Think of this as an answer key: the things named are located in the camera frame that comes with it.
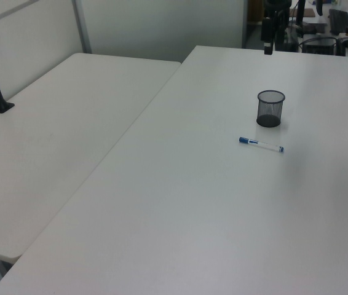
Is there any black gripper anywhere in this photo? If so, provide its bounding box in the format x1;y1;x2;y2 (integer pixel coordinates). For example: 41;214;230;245
261;0;293;56

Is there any blue and white marker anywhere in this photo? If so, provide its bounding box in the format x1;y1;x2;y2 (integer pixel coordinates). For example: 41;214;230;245
238;136;285;154

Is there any black monitor stand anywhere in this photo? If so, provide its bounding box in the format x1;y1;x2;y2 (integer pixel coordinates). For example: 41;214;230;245
295;0;306;31

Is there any black computer case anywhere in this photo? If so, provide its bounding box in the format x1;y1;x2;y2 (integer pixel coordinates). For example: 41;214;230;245
302;36;338;57

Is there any black keyboard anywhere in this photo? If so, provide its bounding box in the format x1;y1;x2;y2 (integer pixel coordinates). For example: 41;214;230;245
328;9;348;36

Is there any white device with black knob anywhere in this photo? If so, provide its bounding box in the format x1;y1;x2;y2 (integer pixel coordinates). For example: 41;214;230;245
338;26;348;47

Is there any black mesh pen cup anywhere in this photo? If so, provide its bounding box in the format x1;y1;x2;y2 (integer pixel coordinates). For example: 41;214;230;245
256;89;287;128

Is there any white side table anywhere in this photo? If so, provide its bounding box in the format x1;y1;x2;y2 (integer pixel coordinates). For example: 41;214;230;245
0;52;183;264

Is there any grey metal partition post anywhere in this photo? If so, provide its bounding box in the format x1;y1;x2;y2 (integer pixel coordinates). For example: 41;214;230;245
71;0;93;54

